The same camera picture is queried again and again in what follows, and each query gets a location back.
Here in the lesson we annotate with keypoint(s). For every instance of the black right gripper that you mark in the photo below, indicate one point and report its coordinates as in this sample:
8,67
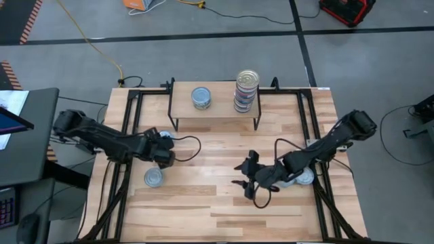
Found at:
268,176

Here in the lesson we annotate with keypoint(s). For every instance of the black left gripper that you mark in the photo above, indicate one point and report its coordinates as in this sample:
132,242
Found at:
162,145

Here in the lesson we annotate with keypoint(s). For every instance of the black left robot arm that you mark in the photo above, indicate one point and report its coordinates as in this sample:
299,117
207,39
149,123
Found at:
108,140

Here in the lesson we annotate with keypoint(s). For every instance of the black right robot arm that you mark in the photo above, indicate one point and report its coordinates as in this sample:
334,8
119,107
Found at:
325,144

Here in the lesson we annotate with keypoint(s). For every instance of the grey desk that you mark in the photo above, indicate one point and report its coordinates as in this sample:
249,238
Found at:
34,152

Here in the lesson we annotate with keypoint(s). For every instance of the grey side table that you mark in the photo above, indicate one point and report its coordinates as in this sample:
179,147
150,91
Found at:
45,200

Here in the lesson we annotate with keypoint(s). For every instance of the orange device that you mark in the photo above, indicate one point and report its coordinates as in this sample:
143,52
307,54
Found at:
135,4

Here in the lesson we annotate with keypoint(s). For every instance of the yellow power plug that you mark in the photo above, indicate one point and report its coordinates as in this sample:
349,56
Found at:
200,4

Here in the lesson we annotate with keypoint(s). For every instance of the dark monitor screen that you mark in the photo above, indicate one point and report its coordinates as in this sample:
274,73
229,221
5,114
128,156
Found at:
10,123

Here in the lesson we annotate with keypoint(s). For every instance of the white paper sheet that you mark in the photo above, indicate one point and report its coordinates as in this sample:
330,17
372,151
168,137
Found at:
15,100

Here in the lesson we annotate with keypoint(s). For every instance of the black computer mouse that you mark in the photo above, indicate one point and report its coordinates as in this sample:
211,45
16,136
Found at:
28,228

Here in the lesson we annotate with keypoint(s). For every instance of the black keyboard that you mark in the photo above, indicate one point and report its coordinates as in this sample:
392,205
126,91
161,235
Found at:
7,208

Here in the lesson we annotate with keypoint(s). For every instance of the black mat orange striped edge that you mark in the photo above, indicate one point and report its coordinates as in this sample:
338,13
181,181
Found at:
8,76
13,20

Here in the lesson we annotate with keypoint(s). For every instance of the black equipment stand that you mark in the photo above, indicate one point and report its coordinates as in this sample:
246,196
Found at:
424,110

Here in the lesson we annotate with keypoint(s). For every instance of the red black equipment case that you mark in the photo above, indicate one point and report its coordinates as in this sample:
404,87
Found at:
346,10

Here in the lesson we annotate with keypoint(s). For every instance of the black aluminium table frame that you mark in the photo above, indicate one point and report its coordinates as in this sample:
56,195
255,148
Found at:
152,91

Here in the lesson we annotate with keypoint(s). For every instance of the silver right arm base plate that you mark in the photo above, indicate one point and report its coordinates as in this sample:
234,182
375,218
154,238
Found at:
309,142

